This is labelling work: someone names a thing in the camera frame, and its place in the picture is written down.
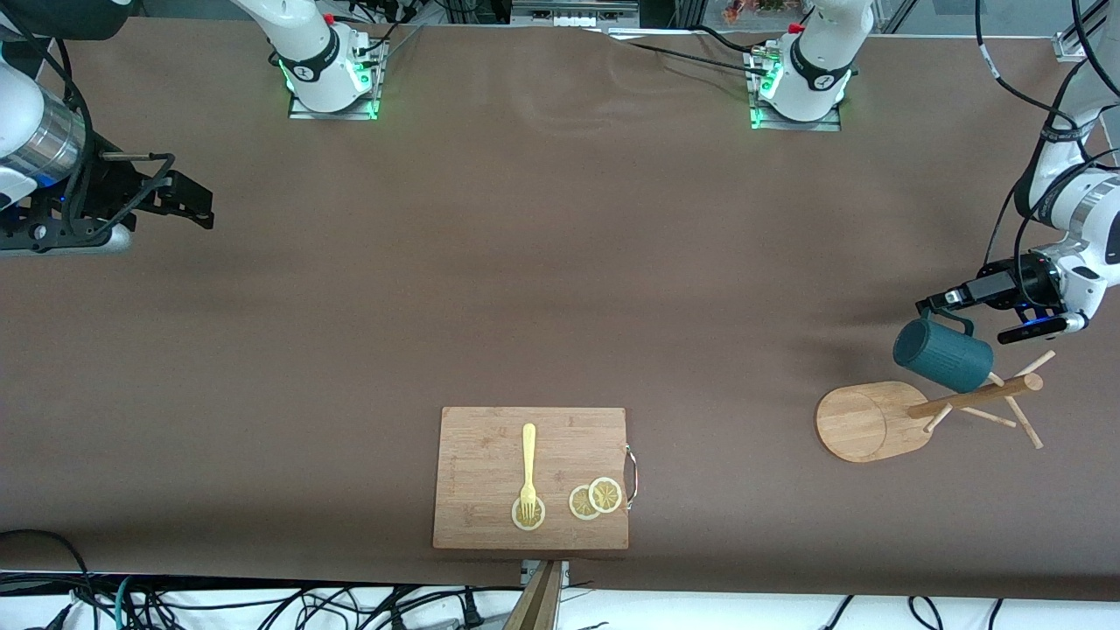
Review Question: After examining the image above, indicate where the teal cup yellow inside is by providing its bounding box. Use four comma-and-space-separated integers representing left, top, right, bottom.
892, 308, 997, 395

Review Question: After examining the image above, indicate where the wooden cup rack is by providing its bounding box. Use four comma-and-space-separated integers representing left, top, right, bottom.
815, 350, 1057, 464

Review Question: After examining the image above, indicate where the colourful background object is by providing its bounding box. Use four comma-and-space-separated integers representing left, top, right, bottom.
723, 0, 794, 24

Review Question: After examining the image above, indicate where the brown table cover sheet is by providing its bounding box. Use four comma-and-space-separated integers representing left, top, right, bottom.
0, 16, 1120, 603

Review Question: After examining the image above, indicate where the yellow plastic fork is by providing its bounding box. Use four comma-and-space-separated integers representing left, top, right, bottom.
520, 423, 538, 523

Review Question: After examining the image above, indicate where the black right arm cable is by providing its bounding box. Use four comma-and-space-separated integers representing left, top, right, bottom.
0, 17, 176, 230

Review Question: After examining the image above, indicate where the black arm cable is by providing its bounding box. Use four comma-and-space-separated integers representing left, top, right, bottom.
0, 17, 176, 230
975, 0, 1120, 294

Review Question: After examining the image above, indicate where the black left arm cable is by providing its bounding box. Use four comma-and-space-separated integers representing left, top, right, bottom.
975, 0, 1120, 294

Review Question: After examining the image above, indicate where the black looped floor cable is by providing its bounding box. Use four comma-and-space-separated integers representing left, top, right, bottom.
0, 528, 99, 630

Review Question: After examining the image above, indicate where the black cable on table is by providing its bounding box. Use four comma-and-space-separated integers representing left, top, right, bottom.
604, 24, 781, 78

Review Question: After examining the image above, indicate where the bamboo cutting board metal handle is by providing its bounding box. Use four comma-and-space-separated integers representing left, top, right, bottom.
433, 407, 640, 551

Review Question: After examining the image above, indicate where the teal floor cable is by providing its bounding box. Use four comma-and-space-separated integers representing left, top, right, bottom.
112, 575, 143, 630

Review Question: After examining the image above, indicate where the aluminium frame with sockets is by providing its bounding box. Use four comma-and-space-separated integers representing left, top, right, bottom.
511, 0, 641, 28

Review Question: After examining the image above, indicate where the small metal clamp bracket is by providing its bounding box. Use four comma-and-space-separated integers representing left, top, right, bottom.
521, 560, 571, 589

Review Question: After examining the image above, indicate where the wooden stand post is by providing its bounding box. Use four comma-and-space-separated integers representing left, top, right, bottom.
503, 560, 564, 630

